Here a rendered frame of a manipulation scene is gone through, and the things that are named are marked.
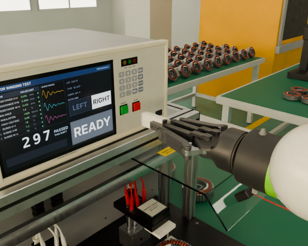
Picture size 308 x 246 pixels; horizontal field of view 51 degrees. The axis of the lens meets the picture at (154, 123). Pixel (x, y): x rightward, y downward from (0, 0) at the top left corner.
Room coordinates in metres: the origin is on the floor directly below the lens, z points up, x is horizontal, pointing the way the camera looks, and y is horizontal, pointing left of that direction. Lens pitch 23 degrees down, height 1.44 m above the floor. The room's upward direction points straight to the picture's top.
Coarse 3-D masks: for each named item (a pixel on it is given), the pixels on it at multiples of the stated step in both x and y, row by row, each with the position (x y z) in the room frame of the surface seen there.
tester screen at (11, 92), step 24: (72, 72) 0.59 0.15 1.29; (96, 72) 0.63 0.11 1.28; (0, 96) 0.49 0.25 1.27; (24, 96) 0.52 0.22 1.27; (48, 96) 0.55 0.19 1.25; (72, 96) 0.58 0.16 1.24; (0, 120) 0.48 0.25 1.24; (24, 120) 0.51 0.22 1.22; (48, 120) 0.54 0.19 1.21; (72, 120) 0.58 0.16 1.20; (0, 144) 0.48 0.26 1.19
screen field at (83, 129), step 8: (104, 112) 0.64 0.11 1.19; (80, 120) 0.59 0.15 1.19; (88, 120) 0.61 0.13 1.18; (96, 120) 0.62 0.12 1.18; (104, 120) 0.64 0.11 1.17; (72, 128) 0.58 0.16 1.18; (80, 128) 0.59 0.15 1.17; (88, 128) 0.61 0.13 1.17; (96, 128) 0.62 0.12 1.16; (104, 128) 0.63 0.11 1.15; (112, 128) 0.65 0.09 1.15; (72, 136) 0.58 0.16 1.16; (80, 136) 0.59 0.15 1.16; (88, 136) 0.60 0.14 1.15; (72, 144) 0.58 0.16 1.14
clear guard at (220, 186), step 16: (160, 144) 0.73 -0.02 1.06; (144, 160) 0.65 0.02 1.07; (160, 160) 0.65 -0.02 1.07; (176, 160) 0.65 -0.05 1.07; (192, 160) 0.65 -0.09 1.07; (208, 160) 0.65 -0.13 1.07; (176, 176) 0.58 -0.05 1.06; (192, 176) 0.58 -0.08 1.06; (208, 176) 0.58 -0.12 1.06; (224, 176) 0.58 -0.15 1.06; (208, 192) 0.53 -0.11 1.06; (224, 192) 0.55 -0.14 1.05; (224, 208) 0.52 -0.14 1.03; (240, 208) 0.53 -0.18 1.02; (224, 224) 0.49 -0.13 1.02
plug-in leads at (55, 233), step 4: (48, 228) 0.53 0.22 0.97; (56, 228) 0.56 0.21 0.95; (40, 232) 0.53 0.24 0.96; (52, 232) 0.53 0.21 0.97; (56, 232) 0.55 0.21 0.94; (60, 232) 0.54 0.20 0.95; (36, 236) 0.54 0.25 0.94; (40, 236) 0.51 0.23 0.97; (56, 236) 0.55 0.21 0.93; (36, 240) 0.54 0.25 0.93; (40, 240) 0.51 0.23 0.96; (56, 240) 0.52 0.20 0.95; (64, 240) 0.54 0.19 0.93; (32, 244) 0.54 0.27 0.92; (36, 244) 0.54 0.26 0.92; (40, 244) 0.55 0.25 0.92; (44, 244) 0.53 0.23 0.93; (56, 244) 0.52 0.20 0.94; (64, 244) 0.54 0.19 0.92
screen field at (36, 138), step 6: (42, 132) 0.53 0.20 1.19; (48, 132) 0.54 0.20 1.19; (24, 138) 0.51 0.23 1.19; (30, 138) 0.52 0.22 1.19; (36, 138) 0.52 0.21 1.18; (42, 138) 0.53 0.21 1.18; (48, 138) 0.54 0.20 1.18; (24, 144) 0.51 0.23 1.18; (30, 144) 0.51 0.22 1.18; (36, 144) 0.52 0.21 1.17
